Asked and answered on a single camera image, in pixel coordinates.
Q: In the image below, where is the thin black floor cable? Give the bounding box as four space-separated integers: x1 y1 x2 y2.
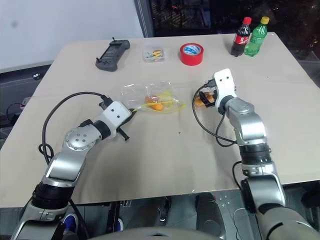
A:
5 96 32 126

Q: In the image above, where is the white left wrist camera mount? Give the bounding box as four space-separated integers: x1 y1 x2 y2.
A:
101 100 132 139

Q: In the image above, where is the grey pillar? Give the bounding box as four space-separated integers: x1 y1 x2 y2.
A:
133 0 155 39

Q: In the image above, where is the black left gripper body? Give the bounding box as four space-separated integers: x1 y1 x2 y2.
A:
115 109 135 133

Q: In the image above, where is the black handheld remote controller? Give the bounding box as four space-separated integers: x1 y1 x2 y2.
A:
95 37 131 72

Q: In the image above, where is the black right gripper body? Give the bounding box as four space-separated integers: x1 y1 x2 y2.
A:
203 78 219 101

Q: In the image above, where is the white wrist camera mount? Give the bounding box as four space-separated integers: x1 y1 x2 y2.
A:
213 67 238 109
101 100 132 139

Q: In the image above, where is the green soda bottle yellow cap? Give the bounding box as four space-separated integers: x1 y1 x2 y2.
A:
244 16 271 57

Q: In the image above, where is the grey robot torso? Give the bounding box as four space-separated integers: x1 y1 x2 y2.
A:
86 226 227 240

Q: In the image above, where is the clear plastic zip bag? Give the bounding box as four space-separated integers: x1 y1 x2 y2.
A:
120 80 188 115

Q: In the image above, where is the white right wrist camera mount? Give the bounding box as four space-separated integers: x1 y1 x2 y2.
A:
213 67 238 109

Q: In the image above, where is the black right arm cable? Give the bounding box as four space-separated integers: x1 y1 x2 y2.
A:
191 84 239 148

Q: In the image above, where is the red tape roll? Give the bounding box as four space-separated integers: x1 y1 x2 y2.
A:
178 42 205 67

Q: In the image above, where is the small clear plastic box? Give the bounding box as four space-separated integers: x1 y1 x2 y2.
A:
142 44 167 63

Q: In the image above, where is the black mesh chair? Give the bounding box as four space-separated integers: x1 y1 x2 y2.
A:
149 0 210 30

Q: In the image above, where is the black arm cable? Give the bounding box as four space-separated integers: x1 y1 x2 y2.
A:
38 91 111 166
191 84 239 148

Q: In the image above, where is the dark rounded shape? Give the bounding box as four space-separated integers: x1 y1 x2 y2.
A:
196 191 228 240

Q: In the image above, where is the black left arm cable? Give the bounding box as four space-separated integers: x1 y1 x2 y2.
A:
38 91 111 166

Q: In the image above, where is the cola bottle red cap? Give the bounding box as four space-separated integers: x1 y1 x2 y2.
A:
230 16 252 58

